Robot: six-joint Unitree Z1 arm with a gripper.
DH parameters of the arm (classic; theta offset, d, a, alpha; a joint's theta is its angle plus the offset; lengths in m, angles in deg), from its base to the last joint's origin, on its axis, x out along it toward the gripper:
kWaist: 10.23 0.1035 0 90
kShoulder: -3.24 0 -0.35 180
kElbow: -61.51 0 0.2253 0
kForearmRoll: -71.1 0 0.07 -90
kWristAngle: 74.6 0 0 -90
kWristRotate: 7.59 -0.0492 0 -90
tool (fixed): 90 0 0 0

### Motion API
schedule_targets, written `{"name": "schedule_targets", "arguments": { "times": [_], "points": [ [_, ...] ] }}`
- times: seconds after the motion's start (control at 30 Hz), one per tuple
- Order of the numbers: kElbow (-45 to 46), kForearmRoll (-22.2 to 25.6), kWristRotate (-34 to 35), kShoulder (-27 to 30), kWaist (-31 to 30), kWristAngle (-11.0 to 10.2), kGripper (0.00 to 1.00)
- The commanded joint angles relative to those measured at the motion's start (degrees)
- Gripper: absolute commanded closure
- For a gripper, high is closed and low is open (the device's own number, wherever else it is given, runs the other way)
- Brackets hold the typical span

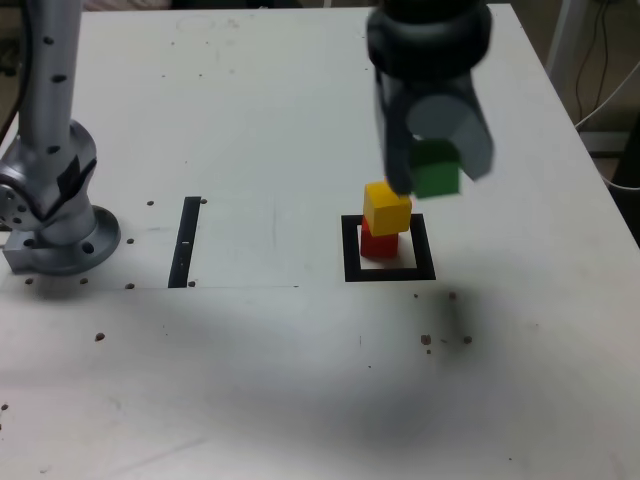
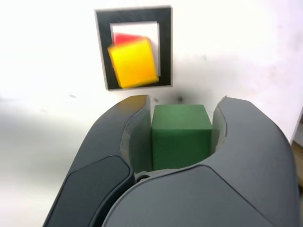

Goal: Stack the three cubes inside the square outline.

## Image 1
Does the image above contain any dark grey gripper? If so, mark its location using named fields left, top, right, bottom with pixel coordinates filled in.
left=373, top=67, right=497, bottom=197

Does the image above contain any green cube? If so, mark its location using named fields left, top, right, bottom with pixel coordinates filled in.
left=410, top=139, right=462, bottom=200

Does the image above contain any yellow cube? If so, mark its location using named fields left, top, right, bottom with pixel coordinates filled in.
left=363, top=182, right=413, bottom=236

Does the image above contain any red cube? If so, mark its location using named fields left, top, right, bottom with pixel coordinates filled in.
left=359, top=217, right=400, bottom=260

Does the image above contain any black tape square outline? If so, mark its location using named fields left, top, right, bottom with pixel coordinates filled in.
left=341, top=213, right=437, bottom=283

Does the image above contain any black tape strip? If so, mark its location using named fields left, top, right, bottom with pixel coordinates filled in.
left=167, top=196, right=202, bottom=289

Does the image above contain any thin black cable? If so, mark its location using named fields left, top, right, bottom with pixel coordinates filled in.
left=574, top=0, right=604, bottom=124

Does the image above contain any white metal post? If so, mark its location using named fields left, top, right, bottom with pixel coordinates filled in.
left=545, top=0, right=574, bottom=86

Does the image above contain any white cable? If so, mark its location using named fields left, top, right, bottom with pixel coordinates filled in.
left=573, top=62, right=640, bottom=191

